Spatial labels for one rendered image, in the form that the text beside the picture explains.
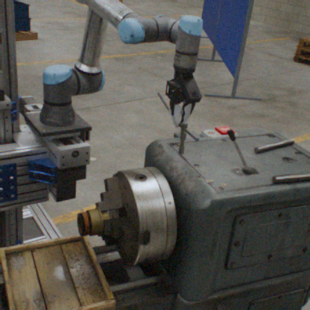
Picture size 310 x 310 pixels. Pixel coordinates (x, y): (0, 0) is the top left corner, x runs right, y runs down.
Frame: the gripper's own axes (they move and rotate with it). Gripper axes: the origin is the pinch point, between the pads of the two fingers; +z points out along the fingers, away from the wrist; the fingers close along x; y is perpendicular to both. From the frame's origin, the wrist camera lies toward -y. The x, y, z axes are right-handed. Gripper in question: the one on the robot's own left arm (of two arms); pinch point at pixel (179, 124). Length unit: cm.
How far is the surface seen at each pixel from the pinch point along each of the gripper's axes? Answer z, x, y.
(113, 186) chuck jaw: 17.5, 25.7, -7.0
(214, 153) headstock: 9.3, -12.0, -6.7
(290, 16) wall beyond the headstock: 105, -752, 853
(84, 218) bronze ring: 23.5, 36.9, -13.9
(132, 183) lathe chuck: 11.5, 22.7, -15.9
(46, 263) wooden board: 46, 47, -5
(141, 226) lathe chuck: 20.5, 23.0, -26.6
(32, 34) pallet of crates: 129, -66, 703
